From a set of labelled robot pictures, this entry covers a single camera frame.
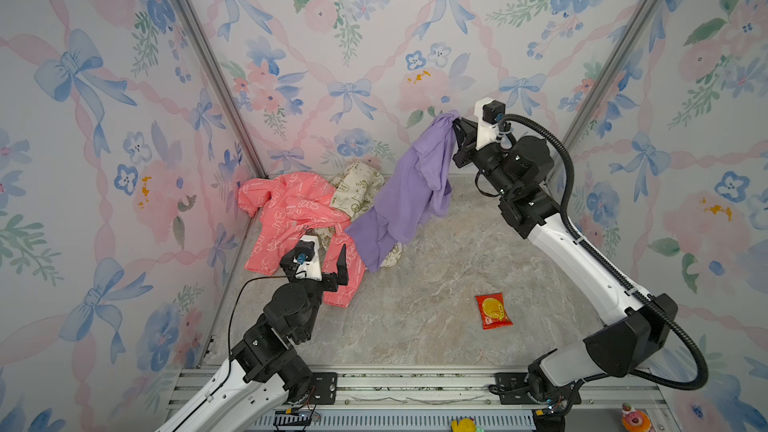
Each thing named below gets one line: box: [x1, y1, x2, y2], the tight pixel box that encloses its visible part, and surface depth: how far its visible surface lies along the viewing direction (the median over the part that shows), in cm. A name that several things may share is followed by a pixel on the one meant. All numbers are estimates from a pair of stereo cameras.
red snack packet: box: [475, 292, 514, 330], surface depth 87 cm
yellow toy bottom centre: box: [451, 418, 477, 432], surface depth 69 cm
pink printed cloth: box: [238, 172, 366, 307], surface depth 97 cm
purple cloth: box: [346, 110, 460, 272], surface depth 78 cm
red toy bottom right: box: [622, 402, 653, 432], surface depth 69 cm
